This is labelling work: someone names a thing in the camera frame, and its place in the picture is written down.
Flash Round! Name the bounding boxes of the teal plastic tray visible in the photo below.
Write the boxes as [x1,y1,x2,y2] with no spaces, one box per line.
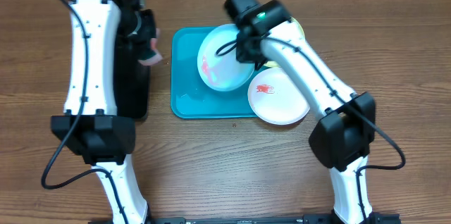
[171,27,269,119]

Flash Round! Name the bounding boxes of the light blue plate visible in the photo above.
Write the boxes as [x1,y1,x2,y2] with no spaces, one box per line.
[197,24,254,92]

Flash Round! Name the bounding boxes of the black rectangular tray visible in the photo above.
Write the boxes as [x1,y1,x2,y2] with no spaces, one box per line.
[113,37,150,120]

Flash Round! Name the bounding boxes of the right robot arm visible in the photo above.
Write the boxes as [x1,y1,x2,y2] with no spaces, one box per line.
[216,0,376,223]

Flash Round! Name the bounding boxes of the green and pink sponge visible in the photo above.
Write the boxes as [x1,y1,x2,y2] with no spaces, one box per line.
[138,28,163,66]

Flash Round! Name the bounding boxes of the white plate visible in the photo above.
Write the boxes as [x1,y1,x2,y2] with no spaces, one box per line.
[247,68,310,125]

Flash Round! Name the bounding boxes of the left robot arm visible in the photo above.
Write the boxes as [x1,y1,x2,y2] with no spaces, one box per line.
[51,0,159,223]

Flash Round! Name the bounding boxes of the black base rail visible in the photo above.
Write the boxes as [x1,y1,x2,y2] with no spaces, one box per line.
[87,212,402,224]

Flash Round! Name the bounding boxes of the yellow-green plate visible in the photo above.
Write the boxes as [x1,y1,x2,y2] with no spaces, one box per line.
[264,17,305,68]

